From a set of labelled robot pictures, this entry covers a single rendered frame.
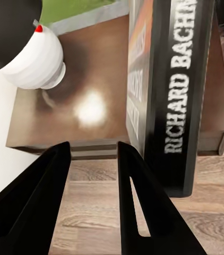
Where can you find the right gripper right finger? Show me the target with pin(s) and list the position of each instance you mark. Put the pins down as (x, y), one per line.
(170, 234)

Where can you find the table lamp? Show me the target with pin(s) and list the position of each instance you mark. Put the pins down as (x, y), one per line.
(31, 56)

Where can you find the fixed window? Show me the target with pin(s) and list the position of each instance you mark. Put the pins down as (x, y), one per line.
(63, 16)

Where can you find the hardback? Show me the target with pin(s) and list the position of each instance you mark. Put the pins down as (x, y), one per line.
(168, 48)

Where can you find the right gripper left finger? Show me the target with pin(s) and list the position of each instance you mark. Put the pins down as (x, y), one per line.
(30, 204)

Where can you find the nightstand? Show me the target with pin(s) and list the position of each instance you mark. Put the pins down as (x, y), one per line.
(88, 107)

